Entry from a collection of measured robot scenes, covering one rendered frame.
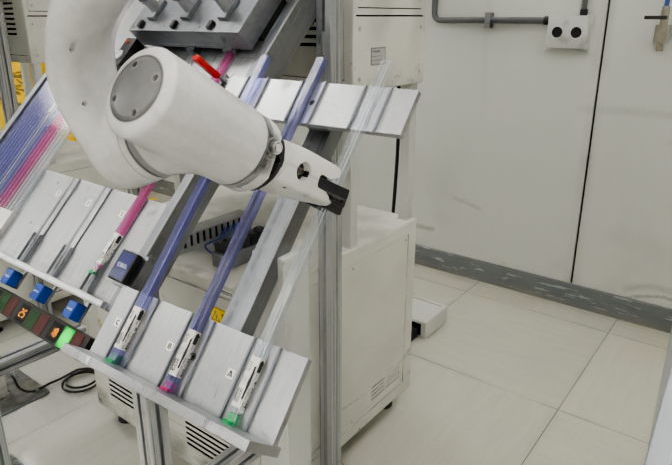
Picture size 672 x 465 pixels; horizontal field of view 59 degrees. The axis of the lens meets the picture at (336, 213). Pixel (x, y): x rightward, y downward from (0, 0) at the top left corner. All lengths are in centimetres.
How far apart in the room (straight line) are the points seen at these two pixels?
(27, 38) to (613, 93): 216
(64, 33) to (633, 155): 220
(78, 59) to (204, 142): 14
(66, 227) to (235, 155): 72
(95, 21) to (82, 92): 7
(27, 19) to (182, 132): 201
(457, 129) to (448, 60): 30
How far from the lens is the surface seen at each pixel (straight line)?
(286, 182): 62
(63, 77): 59
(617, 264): 263
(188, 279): 139
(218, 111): 54
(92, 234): 117
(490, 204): 273
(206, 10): 127
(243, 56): 120
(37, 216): 134
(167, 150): 54
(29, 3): 251
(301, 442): 104
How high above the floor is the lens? 117
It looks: 18 degrees down
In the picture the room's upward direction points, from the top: straight up
